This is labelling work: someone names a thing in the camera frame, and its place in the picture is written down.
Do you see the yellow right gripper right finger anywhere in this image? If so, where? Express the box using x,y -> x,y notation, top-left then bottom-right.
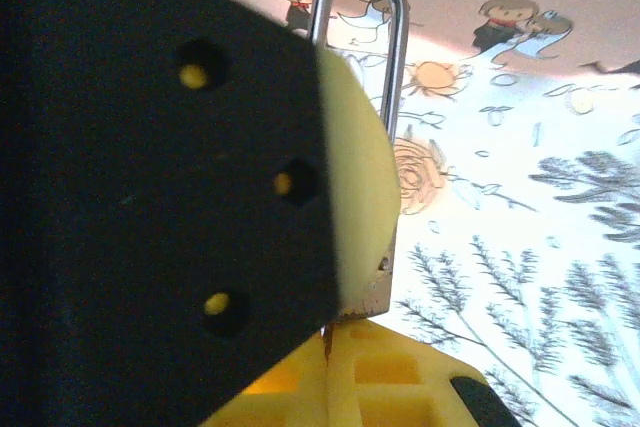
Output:
328,319 -> 521,427

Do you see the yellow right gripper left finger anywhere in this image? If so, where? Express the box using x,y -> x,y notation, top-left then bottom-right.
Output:
199,329 -> 332,427

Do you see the brass padlock with steel shackle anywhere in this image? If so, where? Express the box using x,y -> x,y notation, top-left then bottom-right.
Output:
307,0 -> 411,323

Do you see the floral patterned tablecloth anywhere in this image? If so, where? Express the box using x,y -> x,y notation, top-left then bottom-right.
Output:
384,46 -> 640,427

